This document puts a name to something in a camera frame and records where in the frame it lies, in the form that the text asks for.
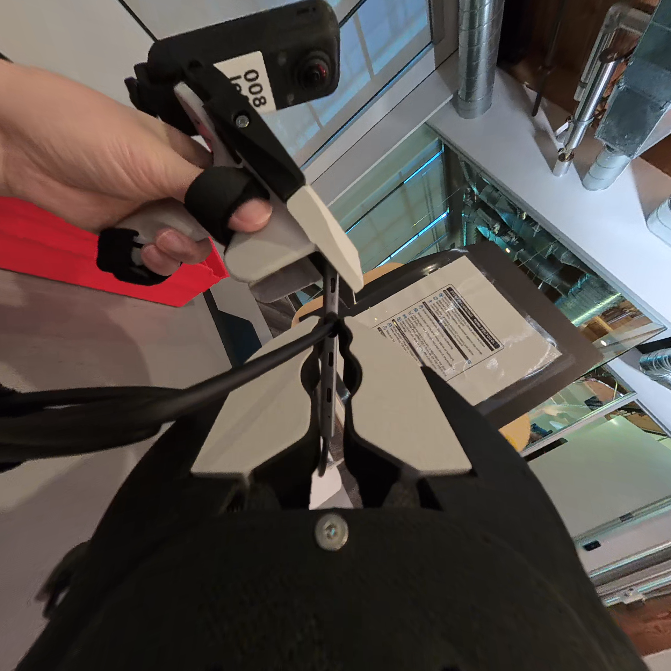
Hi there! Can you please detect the wooden sign board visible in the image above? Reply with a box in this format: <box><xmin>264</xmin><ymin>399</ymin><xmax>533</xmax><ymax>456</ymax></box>
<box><xmin>293</xmin><ymin>262</ymin><xmax>534</xmax><ymax>453</ymax></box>

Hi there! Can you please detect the red plastic bin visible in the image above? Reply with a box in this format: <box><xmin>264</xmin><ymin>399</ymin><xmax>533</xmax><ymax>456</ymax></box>
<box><xmin>0</xmin><ymin>196</ymin><xmax>230</xmax><ymax>308</ymax></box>

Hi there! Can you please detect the person's left hand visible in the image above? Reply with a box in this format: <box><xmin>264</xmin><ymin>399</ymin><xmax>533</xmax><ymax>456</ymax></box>
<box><xmin>0</xmin><ymin>63</ymin><xmax>274</xmax><ymax>277</ymax></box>

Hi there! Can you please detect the silver round ventilation duct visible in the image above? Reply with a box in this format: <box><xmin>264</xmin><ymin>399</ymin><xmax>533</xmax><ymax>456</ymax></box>
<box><xmin>452</xmin><ymin>0</ymin><xmax>507</xmax><ymax>120</ymax></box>

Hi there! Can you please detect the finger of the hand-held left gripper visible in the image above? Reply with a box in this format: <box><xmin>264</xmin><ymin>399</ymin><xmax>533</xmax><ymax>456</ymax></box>
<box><xmin>250</xmin><ymin>256</ymin><xmax>326</xmax><ymax>305</ymax></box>
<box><xmin>286</xmin><ymin>182</ymin><xmax>366</xmax><ymax>294</ymax></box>

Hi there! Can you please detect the glass window wall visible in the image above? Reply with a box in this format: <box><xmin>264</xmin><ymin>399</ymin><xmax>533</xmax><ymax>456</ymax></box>
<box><xmin>301</xmin><ymin>0</ymin><xmax>472</xmax><ymax>273</ymax></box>

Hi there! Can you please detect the thick black usb-c cable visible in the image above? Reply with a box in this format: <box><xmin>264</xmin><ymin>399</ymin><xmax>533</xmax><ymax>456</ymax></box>
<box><xmin>0</xmin><ymin>315</ymin><xmax>349</xmax><ymax>467</ymax></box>

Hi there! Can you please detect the printed instruction sheet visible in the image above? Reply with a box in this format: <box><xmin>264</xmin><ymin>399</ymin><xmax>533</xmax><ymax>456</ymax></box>
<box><xmin>362</xmin><ymin>254</ymin><xmax>564</xmax><ymax>404</ymax></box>

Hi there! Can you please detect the chrome pipe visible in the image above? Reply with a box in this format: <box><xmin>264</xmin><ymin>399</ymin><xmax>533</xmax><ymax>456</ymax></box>
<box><xmin>553</xmin><ymin>50</ymin><xmax>625</xmax><ymax>178</ymax></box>

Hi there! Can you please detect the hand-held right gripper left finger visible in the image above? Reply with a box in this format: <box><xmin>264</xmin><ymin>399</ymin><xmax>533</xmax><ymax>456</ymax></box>
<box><xmin>190</xmin><ymin>326</ymin><xmax>323</xmax><ymax>509</ymax></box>

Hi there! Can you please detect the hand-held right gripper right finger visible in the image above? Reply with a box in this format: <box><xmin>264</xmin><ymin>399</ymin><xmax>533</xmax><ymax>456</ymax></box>
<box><xmin>338</xmin><ymin>319</ymin><xmax>474</xmax><ymax>509</ymax></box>

